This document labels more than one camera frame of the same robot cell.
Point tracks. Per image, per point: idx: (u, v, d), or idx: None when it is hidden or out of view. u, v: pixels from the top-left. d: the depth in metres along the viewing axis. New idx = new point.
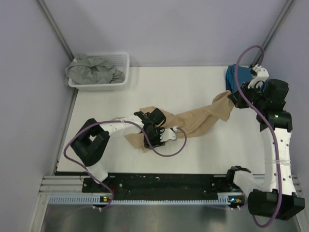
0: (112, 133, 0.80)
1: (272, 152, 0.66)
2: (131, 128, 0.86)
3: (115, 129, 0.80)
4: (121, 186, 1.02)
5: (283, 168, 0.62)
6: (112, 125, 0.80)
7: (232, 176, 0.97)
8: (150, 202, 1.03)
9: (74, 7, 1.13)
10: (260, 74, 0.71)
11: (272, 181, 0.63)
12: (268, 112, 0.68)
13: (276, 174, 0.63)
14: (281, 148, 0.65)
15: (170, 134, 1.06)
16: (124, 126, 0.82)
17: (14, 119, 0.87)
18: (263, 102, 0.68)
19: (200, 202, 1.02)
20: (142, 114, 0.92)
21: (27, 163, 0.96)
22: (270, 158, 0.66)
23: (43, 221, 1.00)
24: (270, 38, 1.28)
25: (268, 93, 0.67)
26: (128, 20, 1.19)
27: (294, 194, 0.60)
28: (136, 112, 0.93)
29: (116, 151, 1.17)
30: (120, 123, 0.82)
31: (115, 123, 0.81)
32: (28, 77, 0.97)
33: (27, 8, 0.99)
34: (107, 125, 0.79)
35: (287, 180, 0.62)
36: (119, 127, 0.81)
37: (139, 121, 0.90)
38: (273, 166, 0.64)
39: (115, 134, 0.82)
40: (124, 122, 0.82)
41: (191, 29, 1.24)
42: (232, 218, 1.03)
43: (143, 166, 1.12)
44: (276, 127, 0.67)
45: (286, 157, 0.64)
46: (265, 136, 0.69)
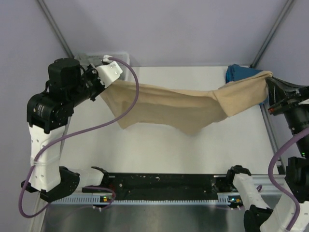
0: (48, 181, 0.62)
1: (286, 219, 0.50)
2: (49, 151, 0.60)
3: (42, 176, 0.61)
4: (121, 185, 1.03)
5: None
6: (37, 175, 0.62)
7: (232, 177, 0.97)
8: (151, 202, 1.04)
9: (73, 6, 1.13)
10: None
11: None
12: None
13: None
14: (300, 220, 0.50)
15: (109, 72, 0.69)
16: (44, 165, 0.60)
17: (14, 119, 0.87)
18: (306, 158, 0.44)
19: (197, 202, 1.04)
20: (35, 112, 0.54)
21: (27, 163, 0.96)
22: (279, 220, 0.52)
23: (43, 221, 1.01)
24: (269, 38, 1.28)
25: None
26: (127, 20, 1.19)
27: None
28: (29, 121, 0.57)
29: (116, 152, 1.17)
30: (38, 166, 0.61)
31: (35, 171, 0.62)
32: (28, 77, 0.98)
33: (28, 7, 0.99)
34: (36, 180, 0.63)
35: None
36: (41, 170, 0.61)
37: (42, 134, 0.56)
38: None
39: (50, 174, 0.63)
40: (37, 162, 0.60)
41: (191, 30, 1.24)
42: (232, 219, 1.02)
43: (142, 166, 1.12)
44: (306, 201, 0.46)
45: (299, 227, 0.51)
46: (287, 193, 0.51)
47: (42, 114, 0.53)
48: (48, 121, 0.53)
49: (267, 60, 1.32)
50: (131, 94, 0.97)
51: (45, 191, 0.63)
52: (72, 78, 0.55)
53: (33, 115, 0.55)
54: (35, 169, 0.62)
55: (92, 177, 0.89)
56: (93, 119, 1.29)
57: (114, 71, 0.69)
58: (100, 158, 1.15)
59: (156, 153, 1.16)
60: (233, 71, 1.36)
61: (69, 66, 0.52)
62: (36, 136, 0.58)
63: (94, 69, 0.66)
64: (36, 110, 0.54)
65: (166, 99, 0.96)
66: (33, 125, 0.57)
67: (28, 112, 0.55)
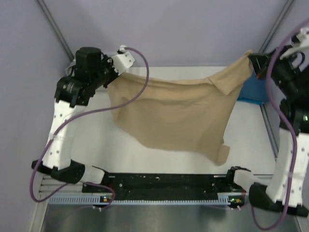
0: (62, 158, 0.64)
1: (287, 162, 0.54)
2: (70, 125, 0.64)
3: (57, 152, 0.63)
4: (121, 186, 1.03)
5: (294, 181, 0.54)
6: (52, 151, 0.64)
7: (232, 177, 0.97)
8: (151, 202, 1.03)
9: (74, 7, 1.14)
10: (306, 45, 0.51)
11: (278, 193, 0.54)
12: (298, 110, 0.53)
13: (285, 185, 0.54)
14: (299, 158, 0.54)
15: (124, 60, 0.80)
16: (62, 138, 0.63)
17: (14, 119, 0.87)
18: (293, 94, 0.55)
19: (196, 202, 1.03)
20: (63, 88, 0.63)
21: (27, 163, 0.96)
22: (281, 166, 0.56)
23: (43, 221, 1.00)
24: (269, 39, 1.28)
25: None
26: (128, 20, 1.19)
27: (299, 206, 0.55)
28: (56, 97, 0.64)
29: (117, 152, 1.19)
30: (56, 140, 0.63)
31: (51, 145, 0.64)
32: (28, 77, 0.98)
33: (28, 8, 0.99)
34: (49, 157, 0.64)
35: (295, 192, 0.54)
36: (59, 145, 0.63)
37: (67, 108, 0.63)
38: (285, 177, 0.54)
39: (65, 151, 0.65)
40: (56, 136, 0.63)
41: (191, 30, 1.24)
42: (232, 218, 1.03)
43: (143, 167, 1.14)
44: (300, 134, 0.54)
45: (301, 169, 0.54)
46: (284, 138, 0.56)
47: (71, 90, 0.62)
48: (76, 95, 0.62)
49: None
50: (134, 88, 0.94)
51: (57, 168, 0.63)
52: (96, 62, 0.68)
53: (61, 93, 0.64)
54: (51, 145, 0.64)
55: (94, 173, 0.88)
56: (93, 119, 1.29)
57: (128, 59, 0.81)
58: (101, 157, 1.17)
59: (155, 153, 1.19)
60: None
61: (94, 53, 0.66)
62: (61, 110, 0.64)
63: (111, 59, 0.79)
64: (66, 88, 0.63)
65: (169, 93, 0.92)
66: (60, 101, 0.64)
67: (55, 91, 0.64)
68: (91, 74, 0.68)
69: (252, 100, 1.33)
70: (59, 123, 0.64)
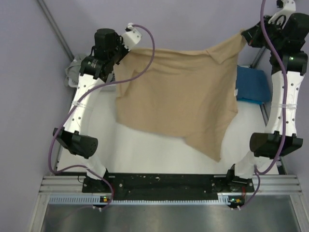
0: (81, 123, 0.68)
1: (280, 96, 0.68)
2: (92, 95, 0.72)
3: (79, 118, 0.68)
4: (121, 186, 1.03)
5: (288, 112, 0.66)
6: (74, 118, 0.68)
7: (232, 176, 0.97)
8: (151, 202, 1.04)
9: (74, 7, 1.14)
10: (286, 8, 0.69)
11: (274, 123, 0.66)
12: (284, 53, 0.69)
13: (280, 116, 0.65)
14: (290, 92, 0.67)
15: (133, 36, 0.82)
16: (84, 107, 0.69)
17: (14, 119, 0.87)
18: (281, 41, 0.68)
19: (196, 202, 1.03)
20: (88, 64, 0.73)
21: (27, 163, 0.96)
22: (276, 102, 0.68)
23: (43, 221, 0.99)
24: None
25: (289, 31, 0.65)
26: (128, 21, 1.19)
27: (294, 135, 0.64)
28: (81, 70, 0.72)
29: (118, 151, 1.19)
30: (79, 108, 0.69)
31: (74, 113, 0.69)
32: (28, 77, 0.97)
33: (28, 7, 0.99)
34: (71, 123, 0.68)
35: (289, 123, 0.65)
36: (81, 112, 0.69)
37: (91, 79, 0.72)
38: (279, 110, 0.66)
39: (86, 119, 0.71)
40: (79, 103, 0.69)
41: (191, 30, 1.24)
42: (232, 218, 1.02)
43: (143, 166, 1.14)
44: (288, 71, 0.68)
45: (293, 101, 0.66)
46: (277, 81, 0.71)
47: (96, 65, 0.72)
48: (100, 70, 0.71)
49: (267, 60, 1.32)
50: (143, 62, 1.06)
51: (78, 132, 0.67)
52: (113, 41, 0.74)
53: (86, 67, 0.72)
54: (73, 112, 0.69)
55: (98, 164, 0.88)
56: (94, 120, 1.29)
57: (136, 36, 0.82)
58: (101, 156, 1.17)
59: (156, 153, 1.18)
60: None
61: (109, 33, 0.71)
62: (85, 82, 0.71)
63: (120, 36, 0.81)
64: (91, 63, 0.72)
65: (175, 57, 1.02)
66: (84, 74, 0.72)
67: (81, 67, 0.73)
68: (108, 52, 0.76)
69: (252, 100, 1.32)
70: (84, 93, 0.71)
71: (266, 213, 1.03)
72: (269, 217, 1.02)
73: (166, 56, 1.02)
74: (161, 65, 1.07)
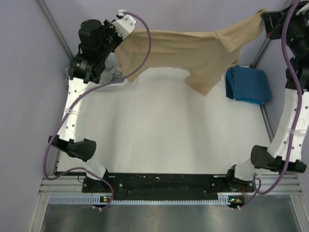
0: (76, 131, 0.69)
1: (290, 120, 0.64)
2: (85, 100, 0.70)
3: (73, 125, 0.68)
4: (121, 186, 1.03)
5: (295, 138, 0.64)
6: (68, 125, 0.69)
7: (232, 176, 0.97)
8: (150, 202, 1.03)
9: (74, 7, 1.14)
10: None
11: (279, 148, 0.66)
12: (303, 67, 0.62)
13: (286, 141, 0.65)
14: (302, 116, 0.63)
15: (125, 24, 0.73)
16: (77, 113, 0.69)
17: (14, 119, 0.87)
18: (306, 50, 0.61)
19: (193, 202, 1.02)
20: (77, 65, 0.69)
21: (27, 163, 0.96)
22: (284, 125, 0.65)
23: (43, 221, 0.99)
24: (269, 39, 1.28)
25: None
26: None
27: (297, 161, 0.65)
28: (70, 75, 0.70)
29: (118, 150, 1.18)
30: (71, 115, 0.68)
31: (67, 120, 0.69)
32: (28, 77, 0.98)
33: (28, 8, 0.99)
34: (65, 130, 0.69)
35: (295, 148, 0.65)
36: (75, 119, 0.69)
37: (81, 83, 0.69)
38: (286, 135, 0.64)
39: (80, 125, 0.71)
40: (72, 110, 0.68)
41: (191, 30, 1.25)
42: (232, 218, 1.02)
43: (143, 165, 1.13)
44: (305, 92, 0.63)
45: (303, 126, 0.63)
46: (289, 99, 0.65)
47: (85, 67, 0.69)
48: (90, 71, 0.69)
49: (267, 60, 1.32)
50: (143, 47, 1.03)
51: (73, 140, 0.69)
52: (100, 37, 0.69)
53: (75, 70, 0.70)
54: (67, 119, 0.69)
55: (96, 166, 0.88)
56: (94, 119, 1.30)
57: (129, 23, 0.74)
58: (101, 156, 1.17)
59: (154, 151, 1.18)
60: (233, 72, 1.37)
61: (95, 28, 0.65)
62: (75, 87, 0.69)
63: (112, 25, 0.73)
64: (79, 65, 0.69)
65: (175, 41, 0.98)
66: (74, 78, 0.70)
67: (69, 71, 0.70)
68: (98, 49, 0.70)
69: (251, 100, 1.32)
70: (75, 98, 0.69)
71: (266, 212, 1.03)
72: (268, 217, 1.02)
73: (165, 39, 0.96)
74: (162, 43, 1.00)
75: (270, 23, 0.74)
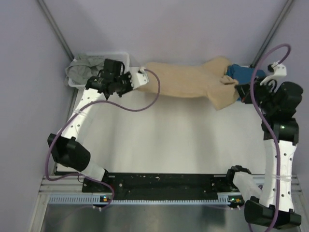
0: (79, 132, 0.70)
1: (273, 166, 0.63)
2: (93, 108, 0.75)
3: (77, 126, 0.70)
4: (121, 185, 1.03)
5: (283, 184, 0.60)
6: (73, 124, 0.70)
7: (232, 176, 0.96)
8: (150, 202, 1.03)
9: (73, 7, 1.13)
10: (277, 73, 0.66)
11: (270, 196, 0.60)
12: (273, 121, 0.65)
13: (274, 189, 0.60)
14: (283, 162, 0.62)
15: (140, 78, 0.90)
16: (85, 115, 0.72)
17: (14, 119, 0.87)
18: (273, 108, 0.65)
19: (198, 202, 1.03)
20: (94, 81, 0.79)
21: (26, 163, 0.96)
22: (270, 172, 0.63)
23: (43, 221, 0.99)
24: (269, 39, 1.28)
25: (279, 99, 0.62)
26: (128, 20, 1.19)
27: (290, 210, 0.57)
28: (87, 86, 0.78)
29: (119, 150, 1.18)
30: (79, 115, 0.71)
31: (74, 120, 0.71)
32: (28, 77, 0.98)
33: (28, 7, 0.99)
34: (69, 129, 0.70)
35: (285, 196, 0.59)
36: (81, 121, 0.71)
37: (95, 93, 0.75)
38: (273, 181, 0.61)
39: (84, 128, 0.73)
40: (81, 112, 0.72)
41: (191, 29, 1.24)
42: (232, 218, 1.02)
43: (143, 165, 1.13)
44: (280, 139, 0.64)
45: (287, 172, 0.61)
46: (268, 148, 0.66)
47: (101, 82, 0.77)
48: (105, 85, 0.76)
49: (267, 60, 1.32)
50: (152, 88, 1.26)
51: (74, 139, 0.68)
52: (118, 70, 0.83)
53: (91, 84, 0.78)
54: (73, 120, 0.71)
55: (94, 168, 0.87)
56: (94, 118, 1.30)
57: (143, 79, 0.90)
58: (101, 155, 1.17)
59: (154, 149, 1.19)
60: (233, 71, 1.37)
61: (119, 62, 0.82)
62: (89, 94, 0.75)
63: (130, 74, 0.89)
64: (96, 81, 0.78)
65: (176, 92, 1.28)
66: (89, 89, 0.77)
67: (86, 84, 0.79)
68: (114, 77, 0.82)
69: None
70: (86, 104, 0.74)
71: None
72: None
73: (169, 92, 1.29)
74: (173, 86, 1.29)
75: (242, 91, 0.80)
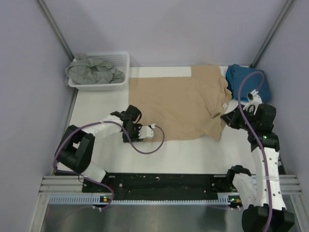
0: (96, 135, 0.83)
1: (262, 168, 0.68)
2: (113, 126, 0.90)
3: (97, 129, 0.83)
4: (121, 186, 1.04)
5: (273, 184, 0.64)
6: (94, 127, 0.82)
7: (232, 177, 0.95)
8: (151, 202, 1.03)
9: (73, 7, 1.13)
10: (256, 99, 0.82)
11: (262, 196, 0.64)
12: (258, 133, 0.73)
13: (266, 189, 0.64)
14: (270, 166, 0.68)
15: (147, 132, 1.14)
16: (105, 126, 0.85)
17: (14, 119, 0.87)
18: (255, 123, 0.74)
19: (203, 202, 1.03)
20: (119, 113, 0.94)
21: (26, 163, 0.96)
22: (259, 175, 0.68)
23: (43, 221, 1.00)
24: (269, 39, 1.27)
25: (259, 116, 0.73)
26: (128, 20, 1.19)
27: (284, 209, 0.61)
28: (113, 112, 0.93)
29: (119, 151, 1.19)
30: (101, 124, 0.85)
31: (96, 124, 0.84)
32: (28, 76, 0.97)
33: (28, 7, 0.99)
34: (89, 128, 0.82)
35: (276, 195, 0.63)
36: (101, 128, 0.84)
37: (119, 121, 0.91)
38: (264, 182, 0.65)
39: (99, 135, 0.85)
40: (105, 122, 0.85)
41: (191, 29, 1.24)
42: (232, 218, 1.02)
43: (144, 166, 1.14)
44: (265, 147, 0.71)
45: (274, 174, 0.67)
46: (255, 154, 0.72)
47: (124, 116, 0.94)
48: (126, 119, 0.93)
49: (267, 60, 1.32)
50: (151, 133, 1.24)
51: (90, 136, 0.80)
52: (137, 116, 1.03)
53: (116, 113, 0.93)
54: (97, 124, 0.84)
55: (94, 171, 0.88)
56: (94, 119, 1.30)
57: (150, 132, 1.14)
58: (101, 156, 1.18)
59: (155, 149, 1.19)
60: (233, 71, 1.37)
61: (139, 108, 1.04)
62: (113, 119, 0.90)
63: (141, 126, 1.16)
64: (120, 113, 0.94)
65: (174, 125, 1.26)
66: (113, 115, 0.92)
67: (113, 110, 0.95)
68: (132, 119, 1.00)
69: None
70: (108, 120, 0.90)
71: None
72: None
73: (167, 127, 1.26)
74: (168, 123, 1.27)
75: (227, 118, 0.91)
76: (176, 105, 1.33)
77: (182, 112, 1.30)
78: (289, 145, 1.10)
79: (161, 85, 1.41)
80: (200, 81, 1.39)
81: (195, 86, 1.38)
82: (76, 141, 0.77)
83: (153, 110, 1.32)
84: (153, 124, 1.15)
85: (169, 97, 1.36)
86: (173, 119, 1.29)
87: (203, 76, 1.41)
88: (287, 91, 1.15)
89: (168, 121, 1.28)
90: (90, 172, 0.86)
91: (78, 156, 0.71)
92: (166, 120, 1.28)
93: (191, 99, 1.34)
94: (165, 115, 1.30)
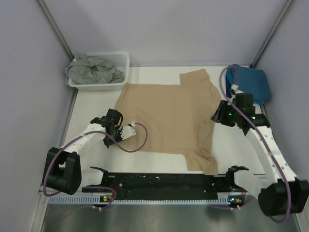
0: (80, 151, 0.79)
1: (262, 146, 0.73)
2: (95, 136, 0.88)
3: (80, 145, 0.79)
4: (121, 185, 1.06)
5: (278, 158, 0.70)
6: (76, 143, 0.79)
7: (232, 178, 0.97)
8: (151, 202, 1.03)
9: (73, 7, 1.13)
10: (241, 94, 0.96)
11: (273, 172, 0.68)
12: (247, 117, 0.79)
13: (274, 165, 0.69)
14: (269, 141, 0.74)
15: (131, 131, 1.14)
16: (88, 138, 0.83)
17: (14, 118, 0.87)
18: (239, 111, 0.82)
19: (203, 202, 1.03)
20: (99, 119, 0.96)
21: (26, 163, 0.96)
22: (262, 152, 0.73)
23: (43, 220, 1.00)
24: (269, 40, 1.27)
25: (239, 104, 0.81)
26: (128, 21, 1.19)
27: (296, 178, 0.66)
28: (92, 120, 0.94)
29: (118, 149, 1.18)
30: (83, 137, 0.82)
31: (77, 140, 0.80)
32: (28, 76, 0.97)
33: (28, 7, 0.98)
34: (71, 146, 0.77)
35: (285, 168, 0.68)
36: (83, 141, 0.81)
37: (98, 126, 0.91)
38: (270, 159, 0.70)
39: (83, 150, 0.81)
40: (86, 135, 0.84)
41: (191, 29, 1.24)
42: (231, 218, 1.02)
43: (144, 166, 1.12)
44: (259, 126, 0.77)
45: (275, 148, 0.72)
46: (252, 138, 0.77)
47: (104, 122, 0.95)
48: (107, 124, 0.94)
49: (266, 61, 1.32)
50: (138, 140, 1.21)
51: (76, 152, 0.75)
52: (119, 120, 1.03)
53: (96, 121, 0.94)
54: (77, 139, 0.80)
55: (90, 178, 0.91)
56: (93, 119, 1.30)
57: (132, 131, 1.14)
58: (100, 154, 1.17)
59: (152, 149, 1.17)
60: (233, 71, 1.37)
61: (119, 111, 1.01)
62: (93, 126, 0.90)
63: (120, 127, 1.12)
64: (100, 120, 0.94)
65: (159, 133, 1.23)
66: (94, 123, 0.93)
67: (92, 119, 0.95)
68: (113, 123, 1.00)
69: (251, 100, 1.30)
70: (89, 131, 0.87)
71: None
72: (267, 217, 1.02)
73: (153, 134, 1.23)
74: (154, 130, 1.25)
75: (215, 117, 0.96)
76: (167, 114, 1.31)
77: (171, 119, 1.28)
78: (288, 146, 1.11)
79: (151, 92, 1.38)
80: (192, 90, 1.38)
81: (188, 95, 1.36)
82: (61, 163, 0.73)
83: (142, 117, 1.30)
84: (132, 123, 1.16)
85: (159, 104, 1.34)
86: (159, 125, 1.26)
87: (194, 84, 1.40)
88: (286, 91, 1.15)
89: (154, 127, 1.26)
90: (86, 181, 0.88)
91: (67, 177, 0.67)
92: (156, 128, 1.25)
93: (180, 107, 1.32)
94: (153, 121, 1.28)
